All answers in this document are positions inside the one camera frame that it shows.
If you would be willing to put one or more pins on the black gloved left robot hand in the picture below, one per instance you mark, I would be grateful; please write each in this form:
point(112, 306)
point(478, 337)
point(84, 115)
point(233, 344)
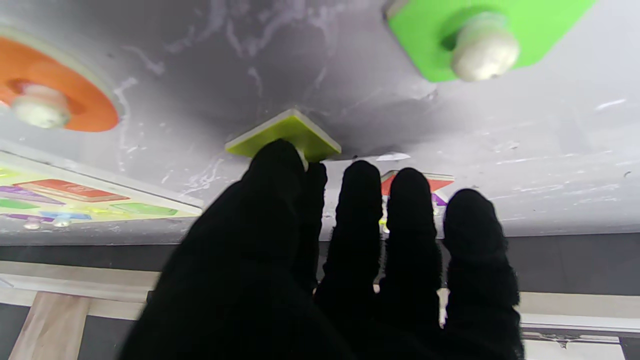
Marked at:
point(280, 280)

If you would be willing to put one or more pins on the yellow trapezoid puzzle piece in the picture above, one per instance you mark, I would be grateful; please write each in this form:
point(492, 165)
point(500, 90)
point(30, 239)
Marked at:
point(290, 131)

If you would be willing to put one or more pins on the red square puzzle piece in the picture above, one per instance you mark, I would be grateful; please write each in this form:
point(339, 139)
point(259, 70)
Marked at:
point(440, 182)

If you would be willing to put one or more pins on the wooden shape puzzle board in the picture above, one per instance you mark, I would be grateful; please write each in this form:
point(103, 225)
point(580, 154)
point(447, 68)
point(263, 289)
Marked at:
point(100, 205)

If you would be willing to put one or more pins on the blue diamond puzzle piece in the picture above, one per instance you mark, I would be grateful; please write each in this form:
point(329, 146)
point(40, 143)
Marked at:
point(65, 216)

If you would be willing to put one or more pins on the purple circle puzzle piece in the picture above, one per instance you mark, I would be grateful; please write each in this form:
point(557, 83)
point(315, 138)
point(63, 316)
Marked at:
point(20, 218)

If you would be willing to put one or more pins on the green round puzzle piece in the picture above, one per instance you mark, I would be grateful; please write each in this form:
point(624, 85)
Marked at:
point(15, 204)

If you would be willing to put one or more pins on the green knobbed puzzle piece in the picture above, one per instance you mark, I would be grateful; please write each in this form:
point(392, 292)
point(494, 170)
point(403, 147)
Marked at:
point(425, 30)

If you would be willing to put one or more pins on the purple triangle puzzle piece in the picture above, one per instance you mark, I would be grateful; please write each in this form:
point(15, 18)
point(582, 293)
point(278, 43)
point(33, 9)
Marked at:
point(439, 200)

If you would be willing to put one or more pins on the orange oval puzzle piece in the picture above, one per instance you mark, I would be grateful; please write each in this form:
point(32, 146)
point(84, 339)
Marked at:
point(75, 75)

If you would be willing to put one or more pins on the long wooden shelf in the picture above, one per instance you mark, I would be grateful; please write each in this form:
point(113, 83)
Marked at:
point(75, 280)

